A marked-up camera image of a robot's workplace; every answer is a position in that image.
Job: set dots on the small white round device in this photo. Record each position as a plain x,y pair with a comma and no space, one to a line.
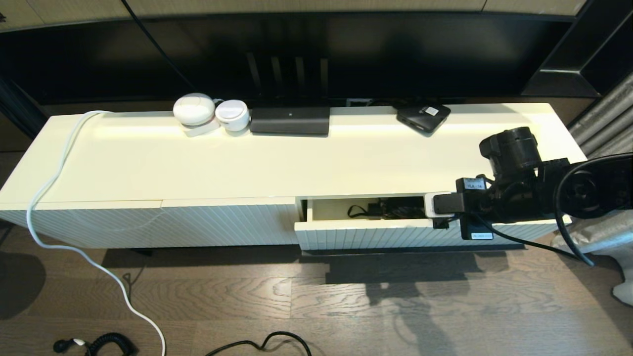
232,116

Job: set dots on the white fluted drawer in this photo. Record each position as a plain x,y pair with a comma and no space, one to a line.
356,235

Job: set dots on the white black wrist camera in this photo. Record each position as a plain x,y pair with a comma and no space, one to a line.
440,204

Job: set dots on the black box with white label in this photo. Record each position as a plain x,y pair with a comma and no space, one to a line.
419,118

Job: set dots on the large white dome device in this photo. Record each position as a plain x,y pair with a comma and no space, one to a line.
194,110

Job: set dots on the black shelf unit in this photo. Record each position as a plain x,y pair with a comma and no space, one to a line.
20,109
593,49

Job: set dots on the black umbrella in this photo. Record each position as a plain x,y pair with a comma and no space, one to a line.
395,210

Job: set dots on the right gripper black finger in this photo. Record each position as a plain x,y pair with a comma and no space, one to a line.
470,185
474,232

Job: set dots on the white TV cabinet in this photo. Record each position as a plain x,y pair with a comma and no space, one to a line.
198,164

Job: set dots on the grey curtain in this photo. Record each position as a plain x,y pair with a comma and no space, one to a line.
608,123

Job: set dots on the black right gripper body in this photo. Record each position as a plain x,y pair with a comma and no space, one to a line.
487,205

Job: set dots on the black router with antennas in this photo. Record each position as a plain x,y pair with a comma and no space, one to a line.
289,121

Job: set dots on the white flat device base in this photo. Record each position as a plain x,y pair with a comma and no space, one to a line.
200,131

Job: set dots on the black television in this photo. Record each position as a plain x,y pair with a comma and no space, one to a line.
346,59

